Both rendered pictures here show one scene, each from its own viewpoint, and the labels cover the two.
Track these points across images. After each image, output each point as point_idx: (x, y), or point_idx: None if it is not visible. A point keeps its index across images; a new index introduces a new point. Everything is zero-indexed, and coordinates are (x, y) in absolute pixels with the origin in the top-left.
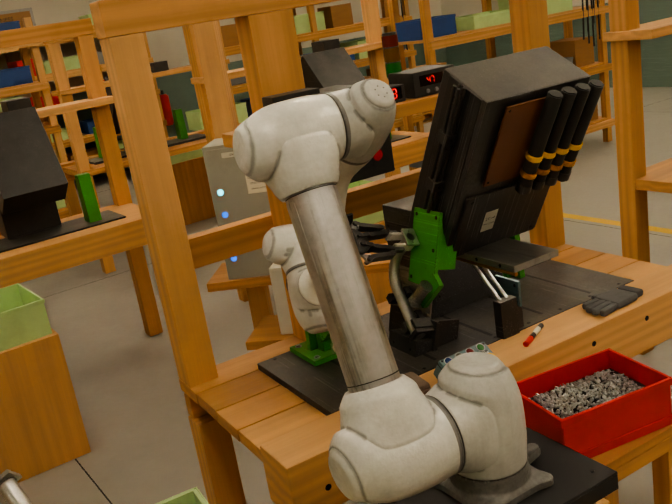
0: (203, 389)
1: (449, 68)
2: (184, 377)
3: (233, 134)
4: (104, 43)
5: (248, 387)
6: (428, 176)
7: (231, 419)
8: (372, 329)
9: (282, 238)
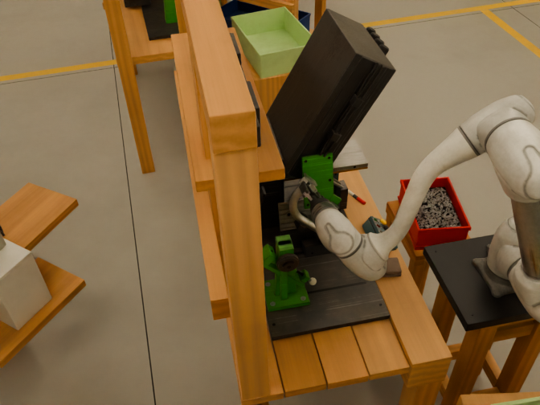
0: (280, 386)
1: (357, 51)
2: (260, 393)
3: (538, 177)
4: (234, 155)
5: (300, 353)
6: (319, 132)
7: (349, 375)
8: None
9: (353, 232)
